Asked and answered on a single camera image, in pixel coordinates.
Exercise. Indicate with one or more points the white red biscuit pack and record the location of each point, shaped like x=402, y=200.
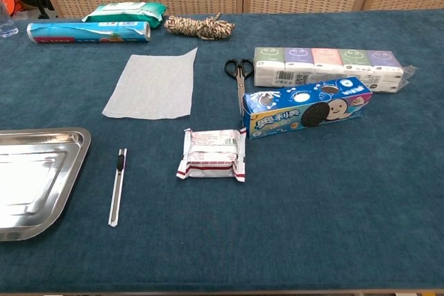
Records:
x=211, y=157

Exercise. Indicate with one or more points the teal table cloth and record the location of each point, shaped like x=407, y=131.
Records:
x=312, y=206

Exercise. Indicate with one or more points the silver utility knife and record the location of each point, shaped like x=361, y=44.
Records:
x=117, y=188

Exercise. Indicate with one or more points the white cloth sheet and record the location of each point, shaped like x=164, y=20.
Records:
x=152, y=84

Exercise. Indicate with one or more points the blue Oreo cookie box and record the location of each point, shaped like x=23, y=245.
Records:
x=295, y=109

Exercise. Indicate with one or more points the green wet wipes pack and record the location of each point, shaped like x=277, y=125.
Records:
x=128, y=11

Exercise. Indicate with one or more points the orange object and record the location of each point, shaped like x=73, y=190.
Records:
x=8, y=3

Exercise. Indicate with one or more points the pocket tissue multipack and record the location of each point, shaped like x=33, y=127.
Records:
x=326, y=67

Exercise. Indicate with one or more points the stainless steel tray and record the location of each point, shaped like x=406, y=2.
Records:
x=38, y=178

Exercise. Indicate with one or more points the clear plastic bottle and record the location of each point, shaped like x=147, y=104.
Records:
x=7, y=25

